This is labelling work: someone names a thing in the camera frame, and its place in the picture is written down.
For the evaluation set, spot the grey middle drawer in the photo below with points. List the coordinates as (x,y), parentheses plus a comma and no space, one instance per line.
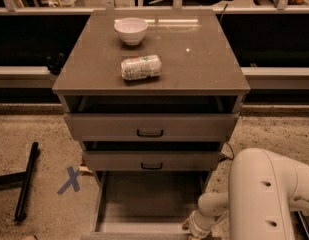
(151,161)

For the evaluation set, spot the black right stand leg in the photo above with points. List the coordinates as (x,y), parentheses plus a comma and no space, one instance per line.
(303,224)

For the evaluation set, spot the grey bottom drawer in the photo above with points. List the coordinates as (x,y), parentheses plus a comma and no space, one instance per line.
(144,205)

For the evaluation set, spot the grey top drawer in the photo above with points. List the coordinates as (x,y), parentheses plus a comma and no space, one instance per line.
(151,127)

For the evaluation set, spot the black left stand leg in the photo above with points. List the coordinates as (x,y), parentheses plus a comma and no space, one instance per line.
(22,179)

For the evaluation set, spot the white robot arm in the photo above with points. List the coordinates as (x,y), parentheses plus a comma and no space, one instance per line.
(264,188)

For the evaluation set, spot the grey drawer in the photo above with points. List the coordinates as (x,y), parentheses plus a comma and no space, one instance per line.
(144,205)
(151,161)
(151,127)

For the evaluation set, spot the white crushed can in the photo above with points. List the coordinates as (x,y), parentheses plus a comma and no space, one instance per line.
(141,67)

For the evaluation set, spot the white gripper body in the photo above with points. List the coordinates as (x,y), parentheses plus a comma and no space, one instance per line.
(196,224)

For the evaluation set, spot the black stand leg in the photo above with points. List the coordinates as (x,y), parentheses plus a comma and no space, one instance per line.
(303,224)
(22,179)

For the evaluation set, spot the blue tape cross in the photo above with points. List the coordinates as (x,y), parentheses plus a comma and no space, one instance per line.
(71,182)

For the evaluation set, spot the black clamp on rail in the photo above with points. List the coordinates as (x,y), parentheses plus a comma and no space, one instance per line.
(55,65)

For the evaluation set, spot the white ceramic bowl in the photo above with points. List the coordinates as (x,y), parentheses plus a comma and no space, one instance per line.
(131,31)

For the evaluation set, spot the grey drawer cabinet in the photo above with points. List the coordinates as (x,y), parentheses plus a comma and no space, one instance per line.
(199,74)

